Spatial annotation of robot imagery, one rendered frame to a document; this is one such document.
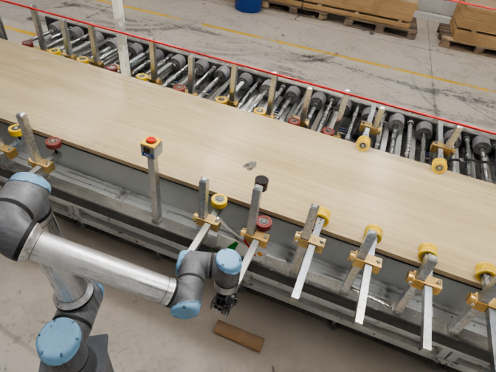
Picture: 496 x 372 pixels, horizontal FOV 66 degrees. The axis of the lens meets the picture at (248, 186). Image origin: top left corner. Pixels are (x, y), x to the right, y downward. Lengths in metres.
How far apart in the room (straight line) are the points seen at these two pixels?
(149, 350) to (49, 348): 0.97
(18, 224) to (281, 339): 1.78
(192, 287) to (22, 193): 0.57
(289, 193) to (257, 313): 0.92
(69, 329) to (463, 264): 1.69
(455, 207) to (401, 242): 0.47
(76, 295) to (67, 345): 0.17
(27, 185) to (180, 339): 1.51
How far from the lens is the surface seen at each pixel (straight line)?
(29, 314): 2.77
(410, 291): 1.86
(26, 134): 2.28
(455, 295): 2.20
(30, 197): 1.27
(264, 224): 1.84
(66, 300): 1.64
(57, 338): 1.62
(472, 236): 2.23
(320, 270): 2.09
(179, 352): 2.47
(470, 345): 2.09
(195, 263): 1.32
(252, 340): 2.43
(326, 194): 2.07
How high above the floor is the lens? 2.26
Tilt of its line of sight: 42 degrees down
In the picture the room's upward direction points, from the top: 8 degrees clockwise
